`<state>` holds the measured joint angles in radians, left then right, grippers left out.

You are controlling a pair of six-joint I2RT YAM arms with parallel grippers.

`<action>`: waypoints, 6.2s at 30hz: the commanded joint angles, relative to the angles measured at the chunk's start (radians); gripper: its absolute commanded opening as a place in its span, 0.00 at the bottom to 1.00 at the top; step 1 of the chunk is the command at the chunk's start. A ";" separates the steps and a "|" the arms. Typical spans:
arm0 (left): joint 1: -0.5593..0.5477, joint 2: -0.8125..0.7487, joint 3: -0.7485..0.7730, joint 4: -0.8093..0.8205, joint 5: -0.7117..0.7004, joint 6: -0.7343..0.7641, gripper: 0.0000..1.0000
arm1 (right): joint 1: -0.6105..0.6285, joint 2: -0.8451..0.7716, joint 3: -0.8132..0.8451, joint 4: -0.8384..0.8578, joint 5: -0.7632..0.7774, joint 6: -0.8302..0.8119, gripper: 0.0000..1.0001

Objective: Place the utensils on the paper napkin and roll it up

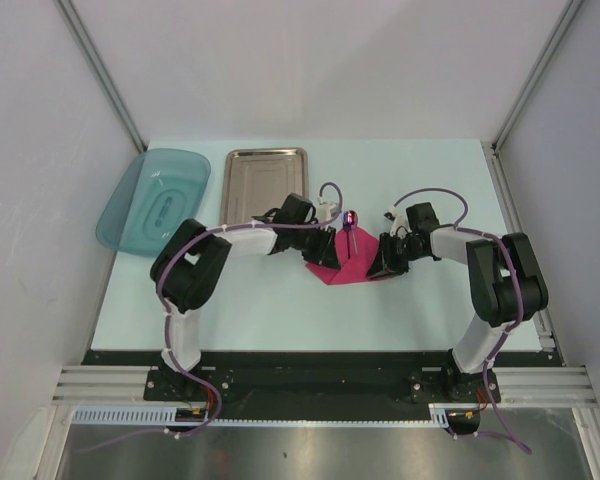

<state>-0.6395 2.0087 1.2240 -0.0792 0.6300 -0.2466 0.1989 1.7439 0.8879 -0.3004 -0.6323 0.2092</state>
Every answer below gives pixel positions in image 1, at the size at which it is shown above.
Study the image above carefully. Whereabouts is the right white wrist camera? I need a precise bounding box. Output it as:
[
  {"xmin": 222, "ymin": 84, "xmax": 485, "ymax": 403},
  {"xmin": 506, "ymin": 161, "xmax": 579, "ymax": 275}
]
[{"xmin": 384, "ymin": 206, "xmax": 409, "ymax": 238}]

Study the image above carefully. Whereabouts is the left aluminium corner post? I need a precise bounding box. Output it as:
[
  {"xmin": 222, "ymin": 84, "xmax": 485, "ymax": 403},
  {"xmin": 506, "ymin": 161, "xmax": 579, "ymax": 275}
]
[{"xmin": 53, "ymin": 0, "xmax": 147, "ymax": 153}]

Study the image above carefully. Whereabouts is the right aluminium corner post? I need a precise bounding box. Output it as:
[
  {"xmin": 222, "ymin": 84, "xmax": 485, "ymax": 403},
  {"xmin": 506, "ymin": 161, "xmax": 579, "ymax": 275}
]
[{"xmin": 491, "ymin": 0, "xmax": 588, "ymax": 153}]

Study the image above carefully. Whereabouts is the steel tray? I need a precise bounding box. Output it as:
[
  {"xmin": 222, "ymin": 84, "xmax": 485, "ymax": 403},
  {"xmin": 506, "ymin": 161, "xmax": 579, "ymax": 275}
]
[{"xmin": 219, "ymin": 147, "xmax": 309, "ymax": 224}]

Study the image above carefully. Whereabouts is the pink paper napkin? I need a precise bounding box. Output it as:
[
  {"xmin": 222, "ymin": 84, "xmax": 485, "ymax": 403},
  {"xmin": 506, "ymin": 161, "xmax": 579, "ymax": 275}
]
[{"xmin": 306, "ymin": 227, "xmax": 379, "ymax": 286}]

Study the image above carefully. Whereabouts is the teal plastic container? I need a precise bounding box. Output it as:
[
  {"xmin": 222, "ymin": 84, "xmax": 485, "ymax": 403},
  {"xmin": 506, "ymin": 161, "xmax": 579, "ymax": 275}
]
[{"xmin": 95, "ymin": 148, "xmax": 211, "ymax": 258}]

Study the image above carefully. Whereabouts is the white cable duct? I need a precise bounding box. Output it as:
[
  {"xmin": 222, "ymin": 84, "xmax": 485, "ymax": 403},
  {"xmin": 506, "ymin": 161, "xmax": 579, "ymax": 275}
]
[{"xmin": 72, "ymin": 402, "xmax": 454, "ymax": 427}]

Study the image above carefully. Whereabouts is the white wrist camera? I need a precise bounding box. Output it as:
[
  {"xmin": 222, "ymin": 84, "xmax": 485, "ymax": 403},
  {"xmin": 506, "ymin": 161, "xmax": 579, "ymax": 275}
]
[
  {"xmin": 384, "ymin": 206, "xmax": 409, "ymax": 238},
  {"xmin": 315, "ymin": 201, "xmax": 341, "ymax": 227}
]

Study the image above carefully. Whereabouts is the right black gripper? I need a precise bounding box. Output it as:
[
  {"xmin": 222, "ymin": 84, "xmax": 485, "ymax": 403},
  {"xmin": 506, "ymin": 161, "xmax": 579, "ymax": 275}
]
[{"xmin": 366, "ymin": 232, "xmax": 425, "ymax": 279}]

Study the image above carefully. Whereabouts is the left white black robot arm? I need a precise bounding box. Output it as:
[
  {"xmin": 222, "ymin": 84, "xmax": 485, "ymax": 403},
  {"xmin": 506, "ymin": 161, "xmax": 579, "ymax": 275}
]
[{"xmin": 150, "ymin": 193, "xmax": 342, "ymax": 400}]

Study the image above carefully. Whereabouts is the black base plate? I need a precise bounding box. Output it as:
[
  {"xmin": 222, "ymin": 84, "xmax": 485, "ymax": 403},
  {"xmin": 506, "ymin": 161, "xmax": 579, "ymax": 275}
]
[{"xmin": 82, "ymin": 350, "xmax": 563, "ymax": 422}]

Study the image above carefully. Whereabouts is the aluminium corner post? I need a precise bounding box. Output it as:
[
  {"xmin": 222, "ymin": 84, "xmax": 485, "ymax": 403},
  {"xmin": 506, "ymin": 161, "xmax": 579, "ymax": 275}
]
[
  {"xmin": 491, "ymin": 0, "xmax": 588, "ymax": 153},
  {"xmin": 53, "ymin": 0, "xmax": 147, "ymax": 153}
]

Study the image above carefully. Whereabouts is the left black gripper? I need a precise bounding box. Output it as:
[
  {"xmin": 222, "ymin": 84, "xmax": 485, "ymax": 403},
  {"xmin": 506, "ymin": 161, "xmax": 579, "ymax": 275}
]
[{"xmin": 290, "ymin": 223, "xmax": 342, "ymax": 271}]

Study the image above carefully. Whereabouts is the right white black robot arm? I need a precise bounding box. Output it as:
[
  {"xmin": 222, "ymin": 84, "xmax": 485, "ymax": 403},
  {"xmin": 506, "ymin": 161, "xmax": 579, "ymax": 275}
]
[{"xmin": 366, "ymin": 202, "xmax": 549, "ymax": 402}]

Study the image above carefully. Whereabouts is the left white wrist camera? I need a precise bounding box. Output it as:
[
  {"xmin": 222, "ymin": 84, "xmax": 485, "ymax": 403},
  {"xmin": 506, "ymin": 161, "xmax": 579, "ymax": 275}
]
[{"xmin": 315, "ymin": 201, "xmax": 341, "ymax": 227}]

